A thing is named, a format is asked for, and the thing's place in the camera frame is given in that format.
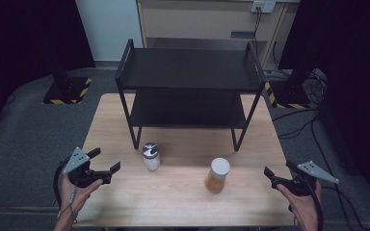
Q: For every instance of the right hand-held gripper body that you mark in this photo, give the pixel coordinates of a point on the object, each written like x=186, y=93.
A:
x=314, y=170

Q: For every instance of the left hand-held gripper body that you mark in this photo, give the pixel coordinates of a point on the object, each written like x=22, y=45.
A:
x=77, y=162

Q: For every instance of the glass salt shaker silver lid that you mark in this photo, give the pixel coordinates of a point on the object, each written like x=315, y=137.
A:
x=151, y=162

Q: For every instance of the orange spice jar white lid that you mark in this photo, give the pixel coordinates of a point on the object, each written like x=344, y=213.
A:
x=216, y=181

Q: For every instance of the black two-tier metal shelf rack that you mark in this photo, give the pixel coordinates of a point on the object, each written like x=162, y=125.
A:
x=189, y=69

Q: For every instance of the person's left hand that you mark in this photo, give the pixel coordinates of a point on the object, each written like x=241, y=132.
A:
x=74, y=199

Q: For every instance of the person's right hand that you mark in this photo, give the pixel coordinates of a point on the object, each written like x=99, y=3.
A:
x=305, y=208

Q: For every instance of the black stand with striped base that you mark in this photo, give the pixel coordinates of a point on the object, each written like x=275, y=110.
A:
x=66, y=91
x=289, y=94

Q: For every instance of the dark curtain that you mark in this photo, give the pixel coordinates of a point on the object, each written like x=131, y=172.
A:
x=356, y=64
x=29, y=41

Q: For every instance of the beige wooden cabinet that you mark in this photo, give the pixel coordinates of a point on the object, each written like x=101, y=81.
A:
x=199, y=22

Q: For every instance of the white wall socket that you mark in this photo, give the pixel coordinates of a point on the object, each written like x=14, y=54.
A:
x=263, y=5

